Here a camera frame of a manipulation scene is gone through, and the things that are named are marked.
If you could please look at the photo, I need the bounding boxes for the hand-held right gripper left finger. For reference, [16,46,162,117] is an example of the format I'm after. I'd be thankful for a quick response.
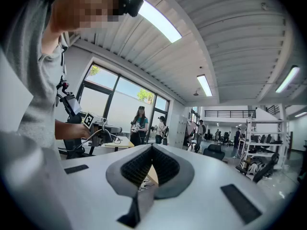
[106,144,154,199]

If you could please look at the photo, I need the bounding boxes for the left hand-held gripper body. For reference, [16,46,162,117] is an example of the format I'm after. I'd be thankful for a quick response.
[83,111,114,150]

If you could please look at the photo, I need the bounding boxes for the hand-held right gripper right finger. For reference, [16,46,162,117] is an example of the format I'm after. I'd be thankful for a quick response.
[152,144,195,200]

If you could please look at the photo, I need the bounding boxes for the person's left forearm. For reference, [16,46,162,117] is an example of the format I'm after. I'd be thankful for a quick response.
[54,118,91,141]

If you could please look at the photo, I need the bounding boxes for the black monitor stand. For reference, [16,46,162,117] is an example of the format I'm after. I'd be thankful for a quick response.
[55,79,83,125]

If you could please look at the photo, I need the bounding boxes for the black timer monitor screen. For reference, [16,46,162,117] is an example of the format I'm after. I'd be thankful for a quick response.
[65,95,82,115]

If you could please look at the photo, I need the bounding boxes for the large glass window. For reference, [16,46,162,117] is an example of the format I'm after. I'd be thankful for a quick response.
[76,62,170,144]

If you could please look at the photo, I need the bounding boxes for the grey lockers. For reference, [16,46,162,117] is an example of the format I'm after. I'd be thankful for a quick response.
[169,114,188,150]

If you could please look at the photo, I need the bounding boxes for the black mesh office chair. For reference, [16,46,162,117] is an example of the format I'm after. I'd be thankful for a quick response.
[203,144,225,161]

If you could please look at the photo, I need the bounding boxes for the black and white bags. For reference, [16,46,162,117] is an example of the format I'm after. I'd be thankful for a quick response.
[243,161,266,176]

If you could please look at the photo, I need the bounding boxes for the black balcony railing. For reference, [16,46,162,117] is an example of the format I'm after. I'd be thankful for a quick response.
[204,109,257,119]

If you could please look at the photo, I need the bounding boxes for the person's grey shirt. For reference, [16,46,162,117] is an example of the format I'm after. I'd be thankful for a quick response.
[0,0,70,153]

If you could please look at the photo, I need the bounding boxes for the white metal shelf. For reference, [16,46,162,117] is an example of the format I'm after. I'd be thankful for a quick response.
[244,117,290,170]

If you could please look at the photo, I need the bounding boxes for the person's head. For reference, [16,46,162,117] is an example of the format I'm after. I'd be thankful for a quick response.
[50,0,120,33]

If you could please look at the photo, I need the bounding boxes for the long ceiling skylight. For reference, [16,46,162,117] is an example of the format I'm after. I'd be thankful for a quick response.
[124,0,183,44]

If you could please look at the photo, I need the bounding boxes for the black head-mounted camera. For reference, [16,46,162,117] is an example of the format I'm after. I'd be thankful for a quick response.
[111,0,144,18]

